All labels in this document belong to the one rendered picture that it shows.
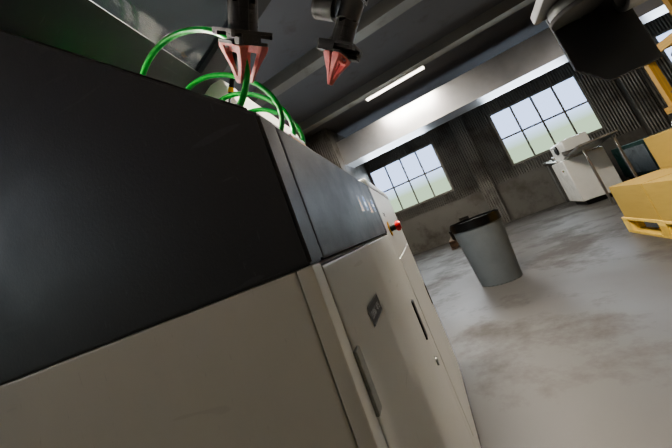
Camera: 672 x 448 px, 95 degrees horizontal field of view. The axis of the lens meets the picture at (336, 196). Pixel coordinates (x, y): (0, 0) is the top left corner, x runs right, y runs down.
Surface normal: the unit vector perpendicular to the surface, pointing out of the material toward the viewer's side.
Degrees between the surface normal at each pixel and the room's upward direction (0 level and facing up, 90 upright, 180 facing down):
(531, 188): 90
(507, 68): 90
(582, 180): 90
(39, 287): 90
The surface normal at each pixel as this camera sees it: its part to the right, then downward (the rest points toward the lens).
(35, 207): -0.26, -0.07
